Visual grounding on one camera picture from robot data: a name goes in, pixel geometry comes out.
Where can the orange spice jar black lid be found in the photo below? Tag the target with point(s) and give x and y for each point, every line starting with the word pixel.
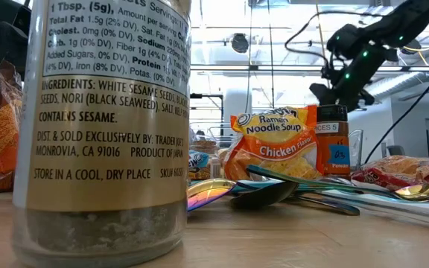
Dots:
pixel 333 149

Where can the orange chicken ramen pack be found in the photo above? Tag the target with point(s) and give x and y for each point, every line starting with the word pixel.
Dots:
pixel 274 149

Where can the dark iridescent metal spoon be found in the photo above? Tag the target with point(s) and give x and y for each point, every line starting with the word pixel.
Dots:
pixel 263 195

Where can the small brown spice jar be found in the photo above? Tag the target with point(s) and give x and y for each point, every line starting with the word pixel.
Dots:
pixel 215 168

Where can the blue ramen noodle pack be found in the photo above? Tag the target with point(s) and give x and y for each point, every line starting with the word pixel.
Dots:
pixel 198 162

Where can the gold label sesame jar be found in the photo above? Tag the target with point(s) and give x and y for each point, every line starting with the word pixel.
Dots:
pixel 106 149

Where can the orange spice pouch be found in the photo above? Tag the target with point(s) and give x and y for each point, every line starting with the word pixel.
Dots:
pixel 4 130

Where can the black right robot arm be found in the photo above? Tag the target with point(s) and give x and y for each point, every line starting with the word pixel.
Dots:
pixel 412 20

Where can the grey office chair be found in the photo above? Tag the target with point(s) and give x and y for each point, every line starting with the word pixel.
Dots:
pixel 396 150

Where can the white building column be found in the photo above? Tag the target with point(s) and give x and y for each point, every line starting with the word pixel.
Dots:
pixel 237 104

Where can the distant black frame rig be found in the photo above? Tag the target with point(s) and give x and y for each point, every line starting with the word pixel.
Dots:
pixel 207 96

